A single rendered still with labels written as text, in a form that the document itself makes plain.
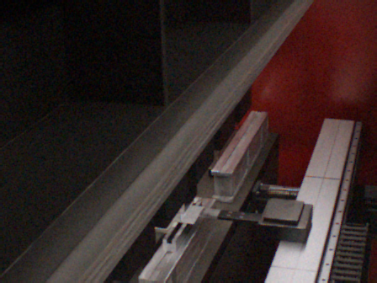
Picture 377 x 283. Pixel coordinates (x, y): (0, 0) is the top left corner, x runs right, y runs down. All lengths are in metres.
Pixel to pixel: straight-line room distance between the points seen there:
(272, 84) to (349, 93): 0.27
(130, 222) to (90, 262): 0.07
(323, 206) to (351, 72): 0.73
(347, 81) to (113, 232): 1.78
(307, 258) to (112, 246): 0.93
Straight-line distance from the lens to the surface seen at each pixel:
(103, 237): 0.55
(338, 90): 2.29
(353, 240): 1.42
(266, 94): 2.33
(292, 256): 1.44
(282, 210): 1.52
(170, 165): 0.67
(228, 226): 1.78
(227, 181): 1.88
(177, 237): 1.49
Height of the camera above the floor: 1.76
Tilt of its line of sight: 22 degrees down
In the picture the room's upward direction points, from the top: 2 degrees counter-clockwise
